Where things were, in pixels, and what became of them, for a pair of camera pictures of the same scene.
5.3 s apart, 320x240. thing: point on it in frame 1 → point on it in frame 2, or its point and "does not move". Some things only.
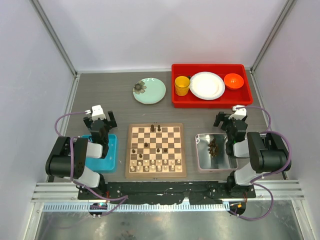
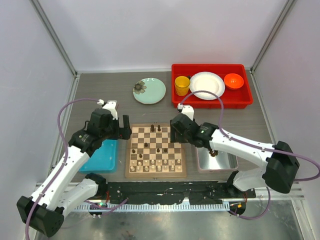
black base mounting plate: [170, 192] does not move
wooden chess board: [155, 150] does not move
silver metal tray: [222, 162] does not move
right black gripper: [220, 117] → [173, 133]
